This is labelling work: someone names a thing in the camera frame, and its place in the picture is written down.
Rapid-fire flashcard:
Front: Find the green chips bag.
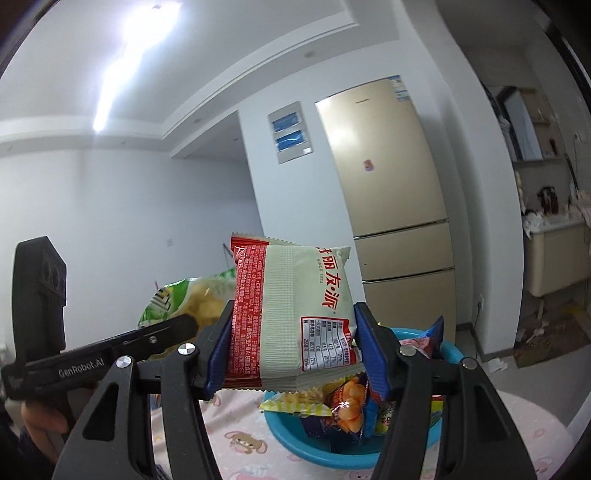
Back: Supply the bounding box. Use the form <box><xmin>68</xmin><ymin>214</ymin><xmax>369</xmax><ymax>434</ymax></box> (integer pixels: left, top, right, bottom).
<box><xmin>138</xmin><ymin>268</ymin><xmax>236</xmax><ymax>333</ymax></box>

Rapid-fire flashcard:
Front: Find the red white pie packet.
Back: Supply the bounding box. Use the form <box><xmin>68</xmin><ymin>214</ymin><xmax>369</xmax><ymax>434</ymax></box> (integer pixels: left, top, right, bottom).
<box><xmin>224</xmin><ymin>234</ymin><xmax>363</xmax><ymax>393</ymax></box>

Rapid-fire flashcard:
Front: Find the dark blue barbecue chips bag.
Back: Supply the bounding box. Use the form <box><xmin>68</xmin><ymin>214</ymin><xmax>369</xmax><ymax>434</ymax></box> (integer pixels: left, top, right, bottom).
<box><xmin>301</xmin><ymin>373</ymin><xmax>380</xmax><ymax>454</ymax></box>

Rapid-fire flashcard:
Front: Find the person's left hand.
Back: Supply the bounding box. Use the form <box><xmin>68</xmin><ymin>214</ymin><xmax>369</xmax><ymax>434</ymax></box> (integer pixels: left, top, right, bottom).
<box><xmin>21</xmin><ymin>400</ymin><xmax>69</xmax><ymax>464</ymax></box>

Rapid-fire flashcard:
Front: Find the blue snack bag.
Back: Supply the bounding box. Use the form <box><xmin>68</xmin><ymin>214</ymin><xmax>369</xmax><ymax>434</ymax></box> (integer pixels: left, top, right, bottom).
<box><xmin>400</xmin><ymin>316</ymin><xmax>445</xmax><ymax>360</ymax></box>

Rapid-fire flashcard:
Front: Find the yellow chips bag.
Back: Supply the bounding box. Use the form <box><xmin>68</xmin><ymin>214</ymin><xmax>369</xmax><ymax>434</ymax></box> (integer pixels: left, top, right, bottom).
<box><xmin>259</xmin><ymin>387</ymin><xmax>332</xmax><ymax>417</ymax></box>

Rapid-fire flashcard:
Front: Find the pink cartoon tablecloth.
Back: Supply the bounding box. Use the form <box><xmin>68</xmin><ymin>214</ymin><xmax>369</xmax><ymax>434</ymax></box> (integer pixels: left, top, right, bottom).
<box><xmin>149</xmin><ymin>389</ymin><xmax>576</xmax><ymax>480</ymax></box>

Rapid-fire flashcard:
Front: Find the blue plastic basin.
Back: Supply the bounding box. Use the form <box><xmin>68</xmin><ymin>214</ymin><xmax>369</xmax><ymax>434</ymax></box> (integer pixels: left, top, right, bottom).
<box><xmin>264</xmin><ymin>328</ymin><xmax>464</xmax><ymax>470</ymax></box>

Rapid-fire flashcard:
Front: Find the beige bathroom cabinet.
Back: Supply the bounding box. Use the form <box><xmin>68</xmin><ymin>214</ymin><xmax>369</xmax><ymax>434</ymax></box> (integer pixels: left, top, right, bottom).
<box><xmin>523</xmin><ymin>213</ymin><xmax>590</xmax><ymax>298</ymax></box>

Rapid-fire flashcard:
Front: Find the grey electrical panel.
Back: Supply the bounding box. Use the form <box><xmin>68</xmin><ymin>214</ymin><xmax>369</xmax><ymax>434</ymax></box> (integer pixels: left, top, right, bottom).
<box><xmin>267</xmin><ymin>102</ymin><xmax>314</xmax><ymax>164</ymax></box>

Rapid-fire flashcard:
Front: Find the gold refrigerator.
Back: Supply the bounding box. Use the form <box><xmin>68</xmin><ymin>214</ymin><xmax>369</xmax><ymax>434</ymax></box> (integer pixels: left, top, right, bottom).
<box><xmin>317</xmin><ymin>76</ymin><xmax>456</xmax><ymax>341</ymax></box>

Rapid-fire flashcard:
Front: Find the wall mirror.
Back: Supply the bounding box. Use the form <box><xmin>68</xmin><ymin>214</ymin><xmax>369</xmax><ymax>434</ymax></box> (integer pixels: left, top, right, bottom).
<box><xmin>495</xmin><ymin>85</ymin><xmax>543</xmax><ymax>162</ymax></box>

